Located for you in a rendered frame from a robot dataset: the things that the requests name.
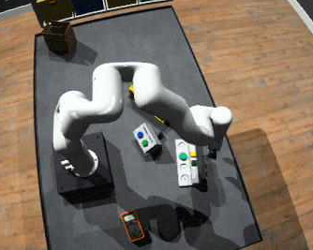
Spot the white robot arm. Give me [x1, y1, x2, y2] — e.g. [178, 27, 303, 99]
[53, 63, 232, 177]

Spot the white button panel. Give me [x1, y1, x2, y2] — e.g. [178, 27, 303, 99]
[133, 123, 165, 156]

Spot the orange digital multimeter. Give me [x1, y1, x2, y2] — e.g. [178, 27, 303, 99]
[121, 210, 145, 242]

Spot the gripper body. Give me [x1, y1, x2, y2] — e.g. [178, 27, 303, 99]
[207, 138, 223, 152]

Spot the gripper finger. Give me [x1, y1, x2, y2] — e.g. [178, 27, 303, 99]
[207, 149, 216, 159]

